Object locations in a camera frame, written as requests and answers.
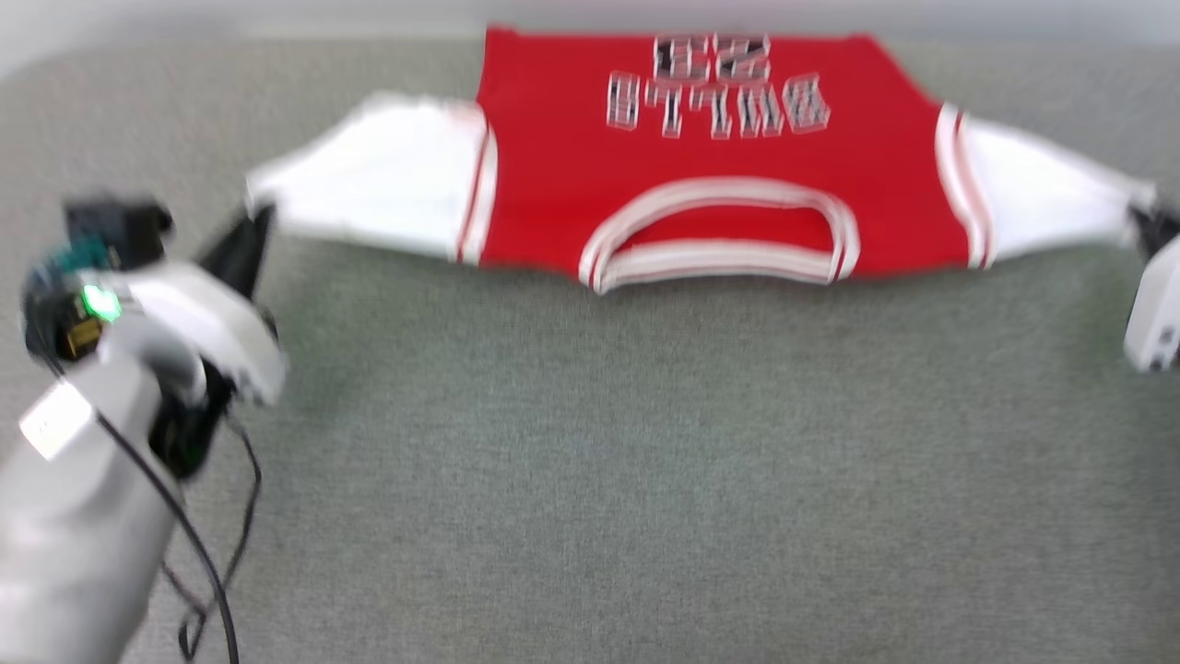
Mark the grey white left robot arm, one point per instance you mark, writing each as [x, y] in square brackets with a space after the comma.
[83, 535]

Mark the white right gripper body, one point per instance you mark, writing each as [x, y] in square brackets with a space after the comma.
[1160, 314]

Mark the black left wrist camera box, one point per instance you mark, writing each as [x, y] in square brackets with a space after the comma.
[120, 226]

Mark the white paper label tag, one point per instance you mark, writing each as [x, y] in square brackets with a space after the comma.
[57, 420]

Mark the grey fabric sofa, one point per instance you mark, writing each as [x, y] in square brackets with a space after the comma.
[645, 461]

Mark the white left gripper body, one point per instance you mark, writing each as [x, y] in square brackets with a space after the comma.
[217, 323]

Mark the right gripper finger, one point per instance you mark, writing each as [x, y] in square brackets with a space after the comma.
[1157, 231]

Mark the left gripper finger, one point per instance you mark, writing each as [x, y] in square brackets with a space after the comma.
[244, 254]

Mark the red and white jersey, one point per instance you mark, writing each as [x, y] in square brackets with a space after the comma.
[701, 148]

